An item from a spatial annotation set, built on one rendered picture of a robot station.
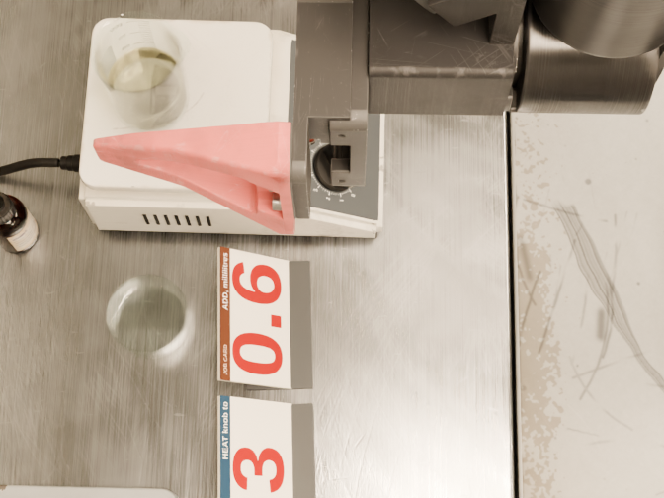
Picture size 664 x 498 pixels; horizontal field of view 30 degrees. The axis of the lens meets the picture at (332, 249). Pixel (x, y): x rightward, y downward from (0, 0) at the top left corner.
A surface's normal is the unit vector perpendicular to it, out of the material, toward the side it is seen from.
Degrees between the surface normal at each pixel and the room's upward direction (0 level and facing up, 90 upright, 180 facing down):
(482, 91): 90
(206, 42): 0
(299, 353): 0
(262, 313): 40
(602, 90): 68
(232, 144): 22
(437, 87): 90
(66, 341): 0
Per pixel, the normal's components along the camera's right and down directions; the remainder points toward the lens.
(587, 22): -0.45, 0.85
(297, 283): 0.00, -0.29
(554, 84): -0.03, 0.70
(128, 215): -0.03, 0.96
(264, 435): 0.65, -0.25
